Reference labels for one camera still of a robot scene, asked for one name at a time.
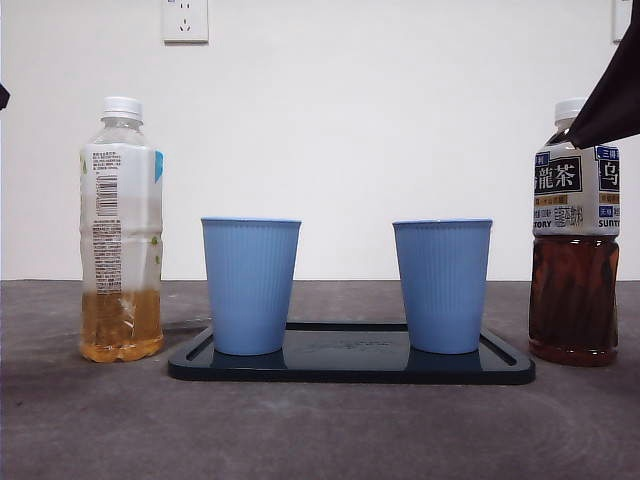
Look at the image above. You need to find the green tea bottle white label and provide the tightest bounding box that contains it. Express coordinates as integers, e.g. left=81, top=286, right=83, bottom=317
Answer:
left=79, top=96, right=166, bottom=364

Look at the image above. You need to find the dark oolong tea bottle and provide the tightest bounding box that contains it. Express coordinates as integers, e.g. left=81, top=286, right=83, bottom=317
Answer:
left=528, top=97, right=621, bottom=368

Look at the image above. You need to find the blue ribbed plastic cup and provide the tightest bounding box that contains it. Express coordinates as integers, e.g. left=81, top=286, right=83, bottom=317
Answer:
left=392, top=218, right=494, bottom=355
left=200, top=216, right=303, bottom=357

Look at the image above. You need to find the dark blue flat tray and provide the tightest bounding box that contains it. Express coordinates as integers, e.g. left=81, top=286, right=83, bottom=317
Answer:
left=166, top=322, right=537, bottom=385

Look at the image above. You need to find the white wall socket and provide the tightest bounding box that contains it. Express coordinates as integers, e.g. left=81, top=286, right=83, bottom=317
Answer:
left=160, top=0, right=210, bottom=45
left=612, top=0, right=635, bottom=43

